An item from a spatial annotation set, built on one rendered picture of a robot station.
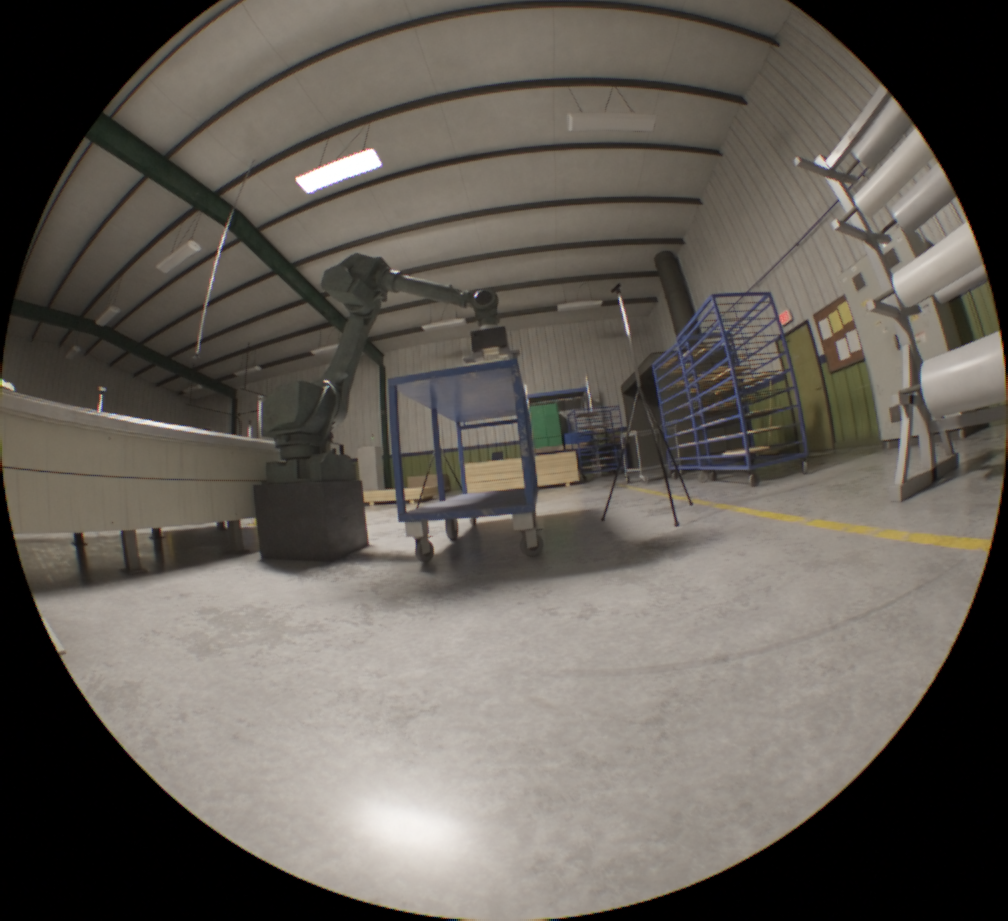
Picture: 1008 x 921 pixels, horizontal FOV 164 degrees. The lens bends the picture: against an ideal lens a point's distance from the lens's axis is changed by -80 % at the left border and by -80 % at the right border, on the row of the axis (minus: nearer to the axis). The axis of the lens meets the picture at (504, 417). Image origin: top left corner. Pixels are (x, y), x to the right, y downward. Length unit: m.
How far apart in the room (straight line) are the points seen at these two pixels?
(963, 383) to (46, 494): 3.90
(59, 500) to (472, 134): 6.89
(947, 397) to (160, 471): 3.91
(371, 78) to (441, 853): 6.44
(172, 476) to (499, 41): 5.98
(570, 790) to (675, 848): 0.18
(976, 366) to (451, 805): 2.04
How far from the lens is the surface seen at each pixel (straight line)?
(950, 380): 1.94
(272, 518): 2.51
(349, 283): 2.59
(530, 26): 5.83
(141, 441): 2.31
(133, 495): 2.27
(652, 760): 0.62
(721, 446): 7.62
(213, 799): 0.70
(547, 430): 10.29
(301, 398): 2.40
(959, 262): 1.98
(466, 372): 1.85
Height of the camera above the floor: 0.47
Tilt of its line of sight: 9 degrees up
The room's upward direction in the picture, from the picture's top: 6 degrees counter-clockwise
